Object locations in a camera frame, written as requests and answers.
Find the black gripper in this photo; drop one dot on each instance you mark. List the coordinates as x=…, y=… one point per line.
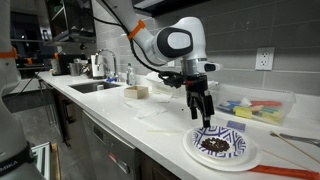
x=196, y=85

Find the pile of dark beans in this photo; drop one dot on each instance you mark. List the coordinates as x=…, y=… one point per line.
x=215, y=145

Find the blue striped paper plate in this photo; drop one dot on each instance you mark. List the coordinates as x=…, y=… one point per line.
x=235, y=141

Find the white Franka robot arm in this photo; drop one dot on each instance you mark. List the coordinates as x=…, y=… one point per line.
x=150, y=43

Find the large white plate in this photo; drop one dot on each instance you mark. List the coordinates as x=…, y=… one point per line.
x=200, y=160

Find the blue sponge in bin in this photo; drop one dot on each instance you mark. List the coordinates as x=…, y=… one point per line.
x=228, y=106

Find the small blue card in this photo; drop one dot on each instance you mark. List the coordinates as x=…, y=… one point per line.
x=236, y=126

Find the flat beige wooden stick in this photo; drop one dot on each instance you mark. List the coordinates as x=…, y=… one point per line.
x=163, y=131

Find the white plastic container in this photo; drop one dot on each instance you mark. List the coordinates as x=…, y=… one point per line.
x=154, y=78

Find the small wooden box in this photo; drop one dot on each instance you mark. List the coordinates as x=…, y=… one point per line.
x=136, y=92

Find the red flat item in bin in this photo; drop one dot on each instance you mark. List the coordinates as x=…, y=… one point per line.
x=266, y=103

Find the yellow green sponge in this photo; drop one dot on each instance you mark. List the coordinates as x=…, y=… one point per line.
x=271, y=116

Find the clear plastic bottle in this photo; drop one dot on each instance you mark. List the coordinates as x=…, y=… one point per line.
x=130, y=77

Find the clear plastic storage bin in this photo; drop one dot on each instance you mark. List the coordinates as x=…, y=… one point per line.
x=286, y=100

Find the blue sponge by sink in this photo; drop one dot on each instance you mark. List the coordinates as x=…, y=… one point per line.
x=111, y=79

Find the chrome kitchen faucet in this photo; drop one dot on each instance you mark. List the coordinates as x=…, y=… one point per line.
x=113, y=60

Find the thin wooden skewer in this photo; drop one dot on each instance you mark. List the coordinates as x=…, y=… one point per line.
x=293, y=147

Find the stainless steel dishwasher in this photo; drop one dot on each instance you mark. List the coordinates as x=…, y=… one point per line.
x=106, y=150

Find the orange plastic ruler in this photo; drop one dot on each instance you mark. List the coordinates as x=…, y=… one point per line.
x=283, y=172

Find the metal fork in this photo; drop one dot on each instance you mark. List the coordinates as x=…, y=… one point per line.
x=301, y=139

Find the dark overhead hood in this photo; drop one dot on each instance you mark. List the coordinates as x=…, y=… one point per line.
x=160, y=6

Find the steel kitchen sink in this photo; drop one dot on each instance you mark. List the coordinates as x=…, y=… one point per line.
x=90, y=87

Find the steel cooking pot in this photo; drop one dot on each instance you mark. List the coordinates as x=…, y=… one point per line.
x=75, y=69

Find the wooden table board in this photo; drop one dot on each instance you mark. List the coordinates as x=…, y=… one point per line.
x=55, y=163

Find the white robot with Franka label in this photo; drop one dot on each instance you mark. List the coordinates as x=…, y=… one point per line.
x=10, y=133

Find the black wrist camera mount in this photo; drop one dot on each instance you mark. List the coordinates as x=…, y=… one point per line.
x=171, y=80

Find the white wall outlet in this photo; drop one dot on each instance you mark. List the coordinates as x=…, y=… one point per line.
x=265, y=58

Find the dark glass wall cabinet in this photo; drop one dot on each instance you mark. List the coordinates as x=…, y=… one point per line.
x=71, y=20

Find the aluminium extrusion frame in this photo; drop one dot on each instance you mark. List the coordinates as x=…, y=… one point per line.
x=41, y=160

